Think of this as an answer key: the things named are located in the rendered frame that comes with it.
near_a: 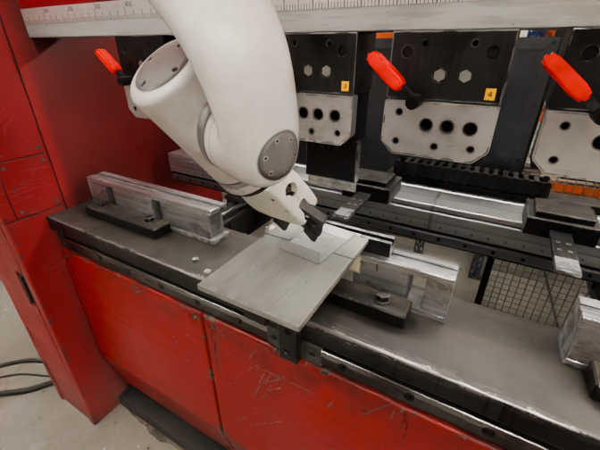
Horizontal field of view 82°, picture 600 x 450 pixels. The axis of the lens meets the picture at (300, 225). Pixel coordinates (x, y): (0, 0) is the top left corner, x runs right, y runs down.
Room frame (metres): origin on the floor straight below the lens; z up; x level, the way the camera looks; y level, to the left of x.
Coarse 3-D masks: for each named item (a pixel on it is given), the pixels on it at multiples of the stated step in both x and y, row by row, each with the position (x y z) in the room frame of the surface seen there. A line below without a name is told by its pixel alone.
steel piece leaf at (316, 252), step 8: (280, 240) 0.52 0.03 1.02; (296, 240) 0.55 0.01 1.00; (304, 240) 0.55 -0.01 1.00; (320, 240) 0.55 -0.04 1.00; (328, 240) 0.55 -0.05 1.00; (336, 240) 0.55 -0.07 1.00; (344, 240) 0.55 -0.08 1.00; (280, 248) 0.52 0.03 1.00; (288, 248) 0.51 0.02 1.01; (296, 248) 0.50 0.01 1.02; (304, 248) 0.49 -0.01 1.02; (312, 248) 0.52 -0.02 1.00; (320, 248) 0.52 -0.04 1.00; (328, 248) 0.52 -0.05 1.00; (336, 248) 0.52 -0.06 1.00; (304, 256) 0.49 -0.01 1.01; (312, 256) 0.48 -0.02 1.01; (320, 256) 0.49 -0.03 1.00; (328, 256) 0.50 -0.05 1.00
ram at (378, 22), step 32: (32, 0) 0.97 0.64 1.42; (64, 0) 0.91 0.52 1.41; (96, 0) 0.85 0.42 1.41; (480, 0) 0.48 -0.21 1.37; (512, 0) 0.47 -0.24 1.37; (544, 0) 0.45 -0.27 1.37; (576, 0) 0.44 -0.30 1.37; (32, 32) 0.99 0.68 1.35; (64, 32) 0.92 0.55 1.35; (96, 32) 0.86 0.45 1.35; (128, 32) 0.81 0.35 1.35; (160, 32) 0.76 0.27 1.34; (288, 32) 0.62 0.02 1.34; (384, 32) 0.61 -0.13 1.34
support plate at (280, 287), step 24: (264, 240) 0.55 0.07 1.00; (360, 240) 0.55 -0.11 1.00; (240, 264) 0.47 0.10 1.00; (264, 264) 0.47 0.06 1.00; (288, 264) 0.47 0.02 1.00; (312, 264) 0.47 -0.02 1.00; (336, 264) 0.47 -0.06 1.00; (216, 288) 0.41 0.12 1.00; (240, 288) 0.41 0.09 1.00; (264, 288) 0.41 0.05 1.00; (288, 288) 0.41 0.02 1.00; (312, 288) 0.41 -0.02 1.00; (264, 312) 0.36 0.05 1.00; (288, 312) 0.36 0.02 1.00; (312, 312) 0.36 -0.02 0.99
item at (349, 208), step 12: (360, 168) 0.87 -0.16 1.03; (360, 180) 0.79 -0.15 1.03; (372, 180) 0.78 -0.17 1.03; (384, 180) 0.78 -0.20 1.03; (396, 180) 0.81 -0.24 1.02; (348, 192) 0.80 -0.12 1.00; (360, 192) 0.78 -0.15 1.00; (372, 192) 0.77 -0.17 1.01; (384, 192) 0.75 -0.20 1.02; (396, 192) 0.81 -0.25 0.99; (348, 204) 0.70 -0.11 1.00; (360, 204) 0.70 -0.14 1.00; (336, 216) 0.65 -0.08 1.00; (348, 216) 0.64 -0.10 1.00
